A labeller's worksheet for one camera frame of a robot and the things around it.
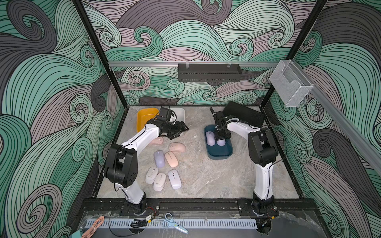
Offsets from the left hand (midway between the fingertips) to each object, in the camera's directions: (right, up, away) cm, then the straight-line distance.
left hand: (185, 130), depth 86 cm
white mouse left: (-19, -25, -3) cm, 32 cm away
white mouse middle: (-14, -28, -7) cm, 32 cm away
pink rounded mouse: (-5, -12, +9) cm, 16 cm away
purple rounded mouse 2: (+24, -9, +10) cm, 27 cm away
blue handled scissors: (-7, -43, -16) cm, 47 cm away
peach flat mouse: (-8, -19, +3) cm, 21 cm away
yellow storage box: (-33, +9, +27) cm, 44 cm away
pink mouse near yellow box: (-19, -8, +11) cm, 23 cm away
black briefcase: (+46, +9, +21) cm, 52 cm away
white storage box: (-4, +11, +27) cm, 30 cm away
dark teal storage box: (+24, -13, +9) cm, 29 cm away
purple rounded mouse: (+17, -7, +10) cm, 21 cm away
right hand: (+23, -7, +13) cm, 27 cm away
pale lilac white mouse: (-6, -27, -5) cm, 28 cm away
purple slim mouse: (-16, -17, +3) cm, 24 cm away
